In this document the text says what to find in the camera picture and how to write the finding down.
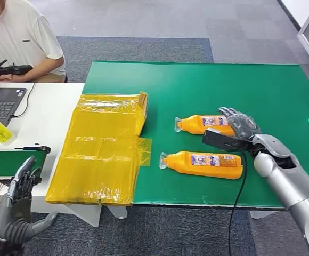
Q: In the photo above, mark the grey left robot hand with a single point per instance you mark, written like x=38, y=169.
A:
x=16, y=205

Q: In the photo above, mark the person's left hand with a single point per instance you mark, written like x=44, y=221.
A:
x=2, y=76

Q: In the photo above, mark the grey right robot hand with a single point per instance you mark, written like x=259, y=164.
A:
x=241, y=123

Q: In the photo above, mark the black handheld controller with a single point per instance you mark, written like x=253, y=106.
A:
x=13, y=69

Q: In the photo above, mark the orange plastic bottle clear cap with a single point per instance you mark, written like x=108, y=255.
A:
x=205, y=166
x=194, y=124

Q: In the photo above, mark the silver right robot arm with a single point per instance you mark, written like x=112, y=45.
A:
x=290, y=180

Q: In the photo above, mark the dark grey laptop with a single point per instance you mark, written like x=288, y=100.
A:
x=2, y=102

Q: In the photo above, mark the green belt conveyor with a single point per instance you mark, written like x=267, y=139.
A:
x=0, y=162

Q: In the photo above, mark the green table mat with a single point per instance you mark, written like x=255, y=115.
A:
x=224, y=81

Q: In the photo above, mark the person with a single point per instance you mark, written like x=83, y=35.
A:
x=18, y=28

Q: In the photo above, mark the white table leg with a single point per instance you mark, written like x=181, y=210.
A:
x=87, y=213
x=118, y=212
x=261, y=214

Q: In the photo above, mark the yellow taped cardboard box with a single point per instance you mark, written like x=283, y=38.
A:
x=101, y=152

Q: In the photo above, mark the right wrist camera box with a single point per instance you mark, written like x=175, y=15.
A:
x=218, y=139

